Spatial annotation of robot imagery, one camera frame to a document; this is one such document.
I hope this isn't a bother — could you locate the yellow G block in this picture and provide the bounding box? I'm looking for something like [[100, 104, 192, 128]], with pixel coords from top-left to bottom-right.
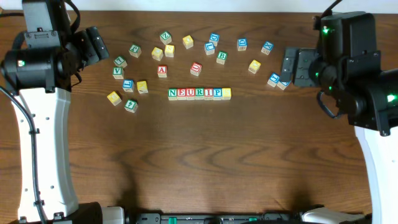
[[107, 91, 122, 106]]

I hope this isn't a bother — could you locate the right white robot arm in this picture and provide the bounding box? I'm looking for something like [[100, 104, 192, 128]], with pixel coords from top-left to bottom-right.
[[280, 47, 397, 223]]

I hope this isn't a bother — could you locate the yellow S block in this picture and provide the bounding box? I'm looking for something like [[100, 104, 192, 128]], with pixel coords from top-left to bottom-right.
[[165, 45, 175, 57], [222, 88, 232, 100]]

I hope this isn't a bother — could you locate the blue D block right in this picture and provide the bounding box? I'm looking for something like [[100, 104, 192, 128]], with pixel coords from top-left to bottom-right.
[[237, 38, 248, 51]]

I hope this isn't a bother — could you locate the green Z block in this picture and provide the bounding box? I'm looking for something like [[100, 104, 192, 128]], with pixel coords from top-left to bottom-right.
[[160, 30, 172, 45]]

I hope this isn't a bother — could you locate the blue P block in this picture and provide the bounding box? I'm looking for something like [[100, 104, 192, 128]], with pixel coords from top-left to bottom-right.
[[213, 88, 223, 100]]

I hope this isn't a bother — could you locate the red E block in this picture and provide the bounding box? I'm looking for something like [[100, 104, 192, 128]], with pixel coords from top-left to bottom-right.
[[177, 88, 187, 100]]

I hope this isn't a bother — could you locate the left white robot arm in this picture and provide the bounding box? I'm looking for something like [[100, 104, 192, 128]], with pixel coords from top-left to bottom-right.
[[1, 27, 109, 223]]

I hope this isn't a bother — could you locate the blue G block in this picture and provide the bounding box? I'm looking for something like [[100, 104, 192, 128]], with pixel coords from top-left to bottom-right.
[[277, 82, 290, 90]]

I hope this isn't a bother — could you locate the red A block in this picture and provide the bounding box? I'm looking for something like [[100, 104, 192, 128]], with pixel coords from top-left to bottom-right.
[[157, 65, 167, 78]]

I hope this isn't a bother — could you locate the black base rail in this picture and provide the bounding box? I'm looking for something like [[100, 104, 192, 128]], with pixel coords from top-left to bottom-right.
[[131, 212, 371, 224]]

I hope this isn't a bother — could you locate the green V block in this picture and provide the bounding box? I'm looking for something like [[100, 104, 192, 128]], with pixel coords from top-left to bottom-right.
[[113, 67, 124, 80]]

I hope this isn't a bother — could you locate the blue L block upper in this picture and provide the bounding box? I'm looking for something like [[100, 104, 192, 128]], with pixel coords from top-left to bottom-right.
[[204, 42, 215, 55]]

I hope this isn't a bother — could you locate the green J block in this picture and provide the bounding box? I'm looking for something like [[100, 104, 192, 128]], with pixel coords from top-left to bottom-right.
[[129, 44, 142, 58]]

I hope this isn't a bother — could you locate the red U block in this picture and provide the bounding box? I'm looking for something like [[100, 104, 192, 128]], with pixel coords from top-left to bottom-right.
[[186, 88, 195, 100], [190, 62, 202, 76]]

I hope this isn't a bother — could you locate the green B block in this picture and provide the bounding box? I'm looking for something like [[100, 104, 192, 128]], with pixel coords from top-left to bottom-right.
[[216, 51, 228, 65]]

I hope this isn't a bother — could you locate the green 7 block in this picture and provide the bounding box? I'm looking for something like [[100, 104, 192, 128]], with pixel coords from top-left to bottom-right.
[[114, 55, 127, 68]]

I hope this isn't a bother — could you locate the blue X block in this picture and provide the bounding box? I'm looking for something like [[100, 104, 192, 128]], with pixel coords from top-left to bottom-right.
[[261, 41, 274, 55]]

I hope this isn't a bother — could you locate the green 4 block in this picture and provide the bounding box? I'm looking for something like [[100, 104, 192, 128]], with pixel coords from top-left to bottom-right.
[[124, 100, 138, 113]]

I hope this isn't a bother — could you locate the blue l block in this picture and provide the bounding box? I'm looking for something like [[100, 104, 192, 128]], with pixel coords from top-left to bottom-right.
[[204, 42, 215, 55], [123, 80, 134, 92]]

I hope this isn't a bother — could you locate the blue d block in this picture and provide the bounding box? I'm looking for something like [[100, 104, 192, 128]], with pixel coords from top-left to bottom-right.
[[209, 33, 220, 47], [237, 38, 248, 51]]

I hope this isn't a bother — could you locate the green N block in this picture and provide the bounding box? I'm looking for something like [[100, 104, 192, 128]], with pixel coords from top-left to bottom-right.
[[168, 88, 177, 101]]

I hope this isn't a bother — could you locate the blue D block left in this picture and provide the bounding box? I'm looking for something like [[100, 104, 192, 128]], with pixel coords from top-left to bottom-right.
[[209, 33, 220, 47]]

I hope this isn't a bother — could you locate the green R block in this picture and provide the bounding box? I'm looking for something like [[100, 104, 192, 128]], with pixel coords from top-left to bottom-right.
[[195, 88, 205, 100]]

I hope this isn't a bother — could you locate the yellow C block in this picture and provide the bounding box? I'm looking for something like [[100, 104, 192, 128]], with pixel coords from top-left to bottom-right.
[[151, 47, 164, 61]]

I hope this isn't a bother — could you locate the yellow K block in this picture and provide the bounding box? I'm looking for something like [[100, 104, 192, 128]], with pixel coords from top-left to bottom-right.
[[136, 80, 149, 94]]

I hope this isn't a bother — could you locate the blue I block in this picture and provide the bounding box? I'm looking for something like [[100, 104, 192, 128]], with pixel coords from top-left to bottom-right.
[[267, 73, 280, 87]]

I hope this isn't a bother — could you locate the yellow o block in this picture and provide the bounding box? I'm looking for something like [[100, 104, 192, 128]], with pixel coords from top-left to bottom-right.
[[183, 35, 194, 49], [248, 60, 261, 74]]

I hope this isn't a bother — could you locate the yellow O block right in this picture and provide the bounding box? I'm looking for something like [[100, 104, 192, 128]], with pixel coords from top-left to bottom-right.
[[248, 60, 261, 74]]

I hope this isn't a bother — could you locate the red I block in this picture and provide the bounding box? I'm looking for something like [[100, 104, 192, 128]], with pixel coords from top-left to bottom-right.
[[204, 88, 213, 100]]

